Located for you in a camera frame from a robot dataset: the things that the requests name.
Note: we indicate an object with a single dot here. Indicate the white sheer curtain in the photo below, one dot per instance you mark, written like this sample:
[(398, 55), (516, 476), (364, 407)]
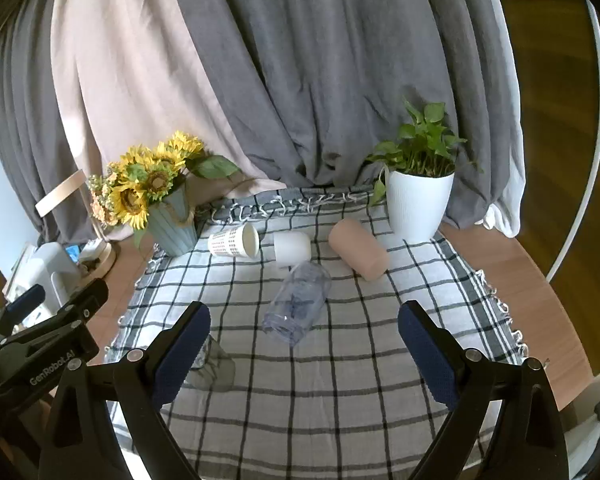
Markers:
[(511, 195)]

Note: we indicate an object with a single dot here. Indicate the beige curtain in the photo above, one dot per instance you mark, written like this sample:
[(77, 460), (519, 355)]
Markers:
[(130, 70)]

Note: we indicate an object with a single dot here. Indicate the clear drinking glass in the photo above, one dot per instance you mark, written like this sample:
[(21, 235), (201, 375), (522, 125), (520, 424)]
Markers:
[(217, 367)]

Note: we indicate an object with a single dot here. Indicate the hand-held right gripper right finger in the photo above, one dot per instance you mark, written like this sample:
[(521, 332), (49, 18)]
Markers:
[(431, 356)]

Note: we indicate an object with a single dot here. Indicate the clear bluish plastic cup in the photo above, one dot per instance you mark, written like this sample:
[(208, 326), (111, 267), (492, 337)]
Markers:
[(296, 305)]

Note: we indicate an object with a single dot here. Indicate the blue ribbed flower pot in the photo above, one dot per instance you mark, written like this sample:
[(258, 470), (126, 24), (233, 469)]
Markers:
[(172, 230)]

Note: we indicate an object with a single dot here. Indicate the white appliance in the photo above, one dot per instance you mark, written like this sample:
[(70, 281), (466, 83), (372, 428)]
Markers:
[(55, 267)]

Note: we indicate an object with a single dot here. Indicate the sunflower bouquet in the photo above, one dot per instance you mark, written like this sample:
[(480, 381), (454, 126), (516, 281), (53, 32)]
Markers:
[(140, 185)]

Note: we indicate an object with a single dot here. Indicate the white ribbed plant pot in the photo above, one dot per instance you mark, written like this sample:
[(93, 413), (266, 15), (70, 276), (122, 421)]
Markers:
[(416, 205)]

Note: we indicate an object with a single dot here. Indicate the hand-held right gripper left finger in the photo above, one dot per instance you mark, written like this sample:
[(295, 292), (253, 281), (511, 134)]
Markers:
[(184, 356)]

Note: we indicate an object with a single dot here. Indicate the checked black and white cloth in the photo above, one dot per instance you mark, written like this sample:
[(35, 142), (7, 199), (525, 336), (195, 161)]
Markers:
[(330, 390)]

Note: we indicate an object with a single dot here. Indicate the round wooden tray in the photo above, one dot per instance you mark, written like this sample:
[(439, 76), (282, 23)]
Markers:
[(100, 260)]

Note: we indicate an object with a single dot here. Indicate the green leafy plant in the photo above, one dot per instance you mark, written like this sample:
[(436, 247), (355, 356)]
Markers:
[(422, 142)]

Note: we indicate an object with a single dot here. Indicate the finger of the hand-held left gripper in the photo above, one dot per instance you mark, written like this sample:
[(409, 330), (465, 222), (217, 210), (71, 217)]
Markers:
[(26, 298), (82, 300)]

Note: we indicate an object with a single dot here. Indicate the pink cup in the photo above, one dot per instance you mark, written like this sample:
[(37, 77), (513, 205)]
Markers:
[(357, 249)]

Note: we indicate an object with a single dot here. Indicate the grey curtain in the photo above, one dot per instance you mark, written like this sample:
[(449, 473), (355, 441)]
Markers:
[(340, 60)]

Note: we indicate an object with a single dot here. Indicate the patterned white paper cup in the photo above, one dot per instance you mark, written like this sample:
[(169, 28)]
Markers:
[(230, 242)]

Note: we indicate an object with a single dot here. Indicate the plain white cup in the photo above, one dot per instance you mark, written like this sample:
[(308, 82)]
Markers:
[(291, 249)]

